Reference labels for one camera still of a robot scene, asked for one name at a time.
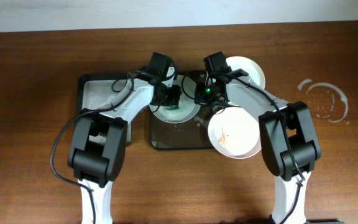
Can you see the dark brown serving tray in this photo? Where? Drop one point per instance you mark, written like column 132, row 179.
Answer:
column 192, row 134

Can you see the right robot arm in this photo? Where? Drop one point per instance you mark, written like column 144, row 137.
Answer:
column 289, row 144

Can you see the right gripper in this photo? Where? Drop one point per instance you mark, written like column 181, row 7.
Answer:
column 206, row 97

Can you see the white plate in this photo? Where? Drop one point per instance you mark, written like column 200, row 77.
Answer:
column 234, row 133
column 249, row 66

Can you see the green yellow sponge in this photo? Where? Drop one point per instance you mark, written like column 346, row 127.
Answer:
column 173, row 109

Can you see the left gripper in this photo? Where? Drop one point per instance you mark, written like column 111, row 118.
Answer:
column 171, row 97

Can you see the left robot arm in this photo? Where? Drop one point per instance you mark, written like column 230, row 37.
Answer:
column 96, row 167

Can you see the pale green plate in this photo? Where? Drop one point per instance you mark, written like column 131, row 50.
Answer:
column 186, row 103

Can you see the black soapy water tray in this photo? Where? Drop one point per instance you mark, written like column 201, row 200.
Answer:
column 99, row 96

